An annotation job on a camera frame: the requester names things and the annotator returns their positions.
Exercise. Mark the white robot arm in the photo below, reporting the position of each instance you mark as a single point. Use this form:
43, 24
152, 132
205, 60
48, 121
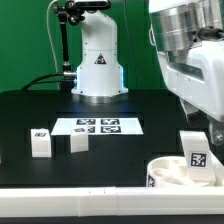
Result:
189, 39

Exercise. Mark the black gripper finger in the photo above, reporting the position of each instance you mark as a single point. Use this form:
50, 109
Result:
216, 130

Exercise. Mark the white round stool seat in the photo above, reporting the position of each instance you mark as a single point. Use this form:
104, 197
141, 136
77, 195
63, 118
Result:
171, 171

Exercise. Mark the black camera stand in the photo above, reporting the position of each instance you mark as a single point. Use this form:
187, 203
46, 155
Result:
67, 14

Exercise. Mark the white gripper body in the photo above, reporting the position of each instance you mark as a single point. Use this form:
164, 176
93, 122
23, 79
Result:
203, 84

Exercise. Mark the white front obstacle rail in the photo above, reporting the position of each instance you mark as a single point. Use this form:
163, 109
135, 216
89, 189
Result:
110, 201

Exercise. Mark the white sheet with tags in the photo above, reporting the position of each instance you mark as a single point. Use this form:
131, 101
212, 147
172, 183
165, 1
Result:
99, 126

